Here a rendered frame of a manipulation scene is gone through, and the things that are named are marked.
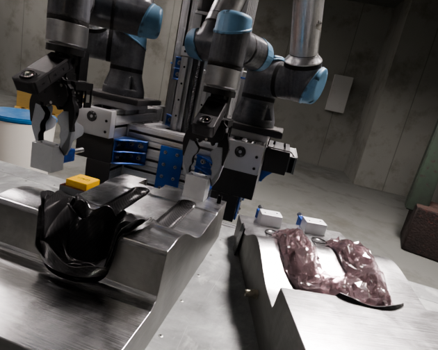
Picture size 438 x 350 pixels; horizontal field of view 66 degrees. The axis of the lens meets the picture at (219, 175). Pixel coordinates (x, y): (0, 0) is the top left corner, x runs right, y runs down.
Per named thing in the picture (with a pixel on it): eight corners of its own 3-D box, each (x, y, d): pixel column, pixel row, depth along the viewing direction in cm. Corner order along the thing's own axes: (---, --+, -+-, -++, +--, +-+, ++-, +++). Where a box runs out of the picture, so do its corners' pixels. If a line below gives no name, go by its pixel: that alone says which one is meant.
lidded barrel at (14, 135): (14, 174, 309) (19, 105, 294) (64, 188, 301) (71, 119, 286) (-38, 187, 260) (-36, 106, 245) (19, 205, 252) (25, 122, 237)
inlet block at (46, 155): (71, 157, 81) (74, 136, 80) (90, 163, 80) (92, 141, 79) (30, 167, 69) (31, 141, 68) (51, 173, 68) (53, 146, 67)
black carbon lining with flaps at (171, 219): (134, 193, 76) (140, 153, 74) (201, 212, 73) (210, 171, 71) (4, 260, 43) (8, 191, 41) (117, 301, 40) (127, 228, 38)
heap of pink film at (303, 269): (261, 236, 70) (270, 201, 69) (341, 250, 72) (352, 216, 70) (294, 320, 45) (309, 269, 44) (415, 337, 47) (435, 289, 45)
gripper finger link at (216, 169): (229, 181, 80) (228, 143, 78) (223, 187, 75) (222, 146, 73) (215, 181, 81) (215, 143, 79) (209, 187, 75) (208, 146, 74)
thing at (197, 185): (199, 183, 88) (203, 164, 87) (217, 189, 87) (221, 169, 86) (181, 196, 75) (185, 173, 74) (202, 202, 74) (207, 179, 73)
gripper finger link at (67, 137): (90, 152, 74) (86, 109, 72) (73, 156, 68) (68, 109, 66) (78, 152, 74) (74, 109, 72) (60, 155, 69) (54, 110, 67)
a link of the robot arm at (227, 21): (262, 21, 71) (242, 8, 64) (250, 74, 74) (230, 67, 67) (231, 18, 75) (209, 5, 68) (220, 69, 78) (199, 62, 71)
